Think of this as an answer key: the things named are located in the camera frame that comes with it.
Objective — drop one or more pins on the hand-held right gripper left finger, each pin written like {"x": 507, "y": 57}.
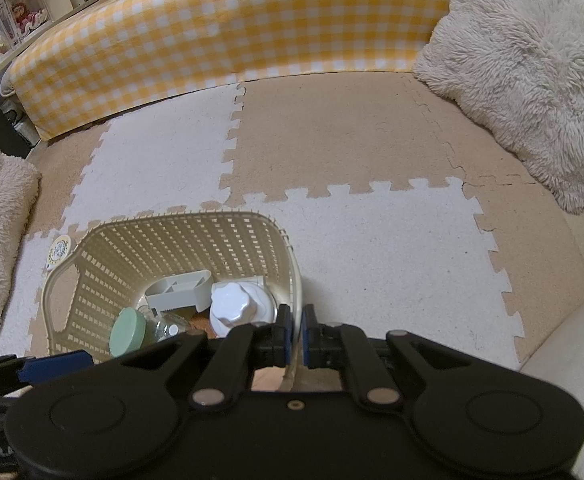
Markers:
{"x": 285, "y": 340}

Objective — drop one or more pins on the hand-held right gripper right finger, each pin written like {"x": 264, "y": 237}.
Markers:
{"x": 309, "y": 340}

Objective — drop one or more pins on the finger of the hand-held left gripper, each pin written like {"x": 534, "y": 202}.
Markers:
{"x": 54, "y": 367}

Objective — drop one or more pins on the white jar knob lid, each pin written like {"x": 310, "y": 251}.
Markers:
{"x": 237, "y": 307}

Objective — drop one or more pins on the round cork coaster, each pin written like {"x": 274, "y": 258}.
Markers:
{"x": 200, "y": 322}

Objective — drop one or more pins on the white divided organizer tray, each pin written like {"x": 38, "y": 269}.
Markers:
{"x": 179, "y": 292}

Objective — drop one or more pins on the cream plastic woven basket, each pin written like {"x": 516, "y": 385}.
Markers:
{"x": 161, "y": 250}

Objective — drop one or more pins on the white foam mat tile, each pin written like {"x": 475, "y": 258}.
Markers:
{"x": 161, "y": 160}
{"x": 26, "y": 300}
{"x": 397, "y": 280}

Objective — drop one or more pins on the beige foam mat tile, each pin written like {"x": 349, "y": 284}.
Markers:
{"x": 56, "y": 180}
{"x": 522, "y": 240}
{"x": 332, "y": 145}

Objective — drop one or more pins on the yellow checked bed cover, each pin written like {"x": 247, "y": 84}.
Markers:
{"x": 211, "y": 40}

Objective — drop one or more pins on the red doll display case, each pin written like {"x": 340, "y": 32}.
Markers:
{"x": 24, "y": 15}

